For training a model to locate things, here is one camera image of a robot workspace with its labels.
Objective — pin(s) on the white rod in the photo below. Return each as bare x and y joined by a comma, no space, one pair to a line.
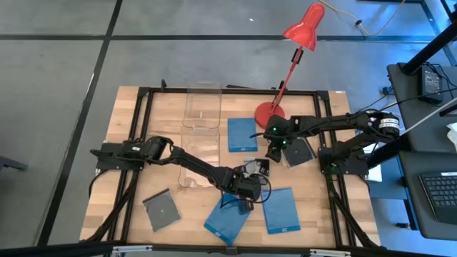
435,115

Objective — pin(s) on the black diagonal beam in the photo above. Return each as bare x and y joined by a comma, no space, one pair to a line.
387,153
428,48

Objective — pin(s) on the white sheet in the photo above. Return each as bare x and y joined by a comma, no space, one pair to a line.
375,174

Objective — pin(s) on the black power supply box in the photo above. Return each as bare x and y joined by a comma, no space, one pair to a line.
430,84

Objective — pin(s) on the silver frame bracket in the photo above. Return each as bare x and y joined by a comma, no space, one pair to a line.
330,252
132,248

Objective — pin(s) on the black desk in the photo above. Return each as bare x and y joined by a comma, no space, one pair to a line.
410,200
407,89

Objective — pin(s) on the clear plastic bin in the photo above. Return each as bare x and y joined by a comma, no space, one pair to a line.
201,107
200,141

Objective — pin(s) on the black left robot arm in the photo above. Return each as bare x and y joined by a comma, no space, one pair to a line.
193,162

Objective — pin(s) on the blue jewel case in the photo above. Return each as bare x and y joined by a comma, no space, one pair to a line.
242,133
281,210
225,223

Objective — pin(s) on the black jewel case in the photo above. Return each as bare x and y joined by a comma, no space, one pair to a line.
250,165
300,153
161,210

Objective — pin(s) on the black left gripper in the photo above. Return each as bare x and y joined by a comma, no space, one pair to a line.
246,187

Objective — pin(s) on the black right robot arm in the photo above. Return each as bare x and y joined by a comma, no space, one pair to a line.
339,121

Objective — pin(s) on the black power plug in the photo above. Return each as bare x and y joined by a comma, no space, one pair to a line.
387,90

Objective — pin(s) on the black keyboard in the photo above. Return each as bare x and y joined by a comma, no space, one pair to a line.
441,194

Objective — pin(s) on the small black caster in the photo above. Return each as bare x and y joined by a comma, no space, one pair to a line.
402,225

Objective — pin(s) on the white cloth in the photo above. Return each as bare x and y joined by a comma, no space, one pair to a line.
453,135

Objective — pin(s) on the red desk lamp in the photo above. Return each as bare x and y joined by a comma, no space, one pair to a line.
305,28

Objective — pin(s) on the black stand foot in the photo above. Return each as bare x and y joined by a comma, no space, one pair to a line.
10,163

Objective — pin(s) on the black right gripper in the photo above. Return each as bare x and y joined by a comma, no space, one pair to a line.
282,123

